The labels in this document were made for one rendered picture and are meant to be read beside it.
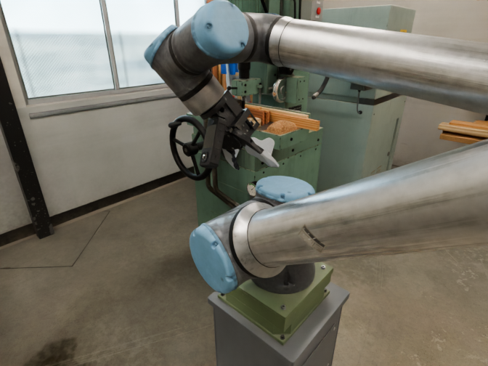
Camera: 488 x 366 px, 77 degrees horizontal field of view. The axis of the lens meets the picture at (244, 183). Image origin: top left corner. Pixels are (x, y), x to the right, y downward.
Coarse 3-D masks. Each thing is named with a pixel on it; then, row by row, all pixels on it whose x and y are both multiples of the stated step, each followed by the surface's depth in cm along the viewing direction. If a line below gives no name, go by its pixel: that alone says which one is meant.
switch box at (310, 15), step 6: (306, 0) 141; (312, 0) 139; (306, 6) 142; (312, 6) 141; (318, 6) 143; (306, 12) 143; (312, 12) 142; (306, 18) 144; (312, 18) 143; (318, 18) 146
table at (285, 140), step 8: (264, 128) 131; (200, 136) 140; (256, 136) 129; (264, 136) 126; (272, 136) 123; (280, 136) 121; (288, 136) 125; (296, 136) 129; (304, 136) 134; (280, 144) 122; (288, 144) 126
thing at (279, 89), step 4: (276, 80) 145; (280, 80) 144; (284, 80) 146; (276, 84) 144; (280, 84) 146; (284, 84) 148; (272, 88) 145; (276, 88) 144; (280, 88) 146; (284, 88) 148; (272, 92) 145; (276, 92) 145; (280, 92) 147; (284, 92) 149; (276, 96) 146; (280, 96) 148; (284, 96) 150; (276, 100) 148; (280, 100) 149; (284, 100) 151
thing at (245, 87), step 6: (240, 78) 148; (252, 78) 148; (258, 78) 148; (234, 84) 144; (240, 84) 142; (246, 84) 143; (252, 84) 146; (234, 90) 146; (240, 90) 143; (246, 90) 144; (252, 90) 147; (258, 90) 150; (240, 96) 144
